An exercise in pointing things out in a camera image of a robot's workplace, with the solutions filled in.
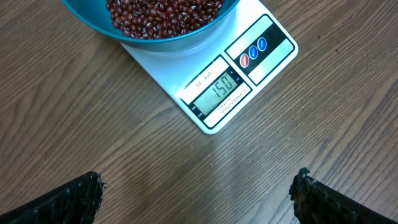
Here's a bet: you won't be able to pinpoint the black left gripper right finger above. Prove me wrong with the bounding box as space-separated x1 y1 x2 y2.
289 167 397 224

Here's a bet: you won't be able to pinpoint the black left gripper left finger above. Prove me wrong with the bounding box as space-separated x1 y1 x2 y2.
1 171 106 224

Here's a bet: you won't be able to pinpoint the white digital kitchen scale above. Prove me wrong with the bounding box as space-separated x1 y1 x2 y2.
124 0 299 134

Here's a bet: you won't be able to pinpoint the red beans in bowl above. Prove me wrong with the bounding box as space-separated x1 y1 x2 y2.
106 0 224 40

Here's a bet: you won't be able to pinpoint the teal plastic bowl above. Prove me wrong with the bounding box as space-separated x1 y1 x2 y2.
63 0 239 52

